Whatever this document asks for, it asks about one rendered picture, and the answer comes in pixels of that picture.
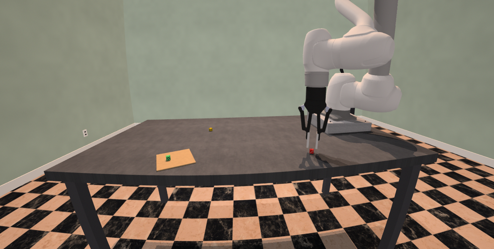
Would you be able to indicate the orange mat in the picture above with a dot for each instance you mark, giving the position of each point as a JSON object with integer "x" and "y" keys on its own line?
{"x": 178, "y": 158}

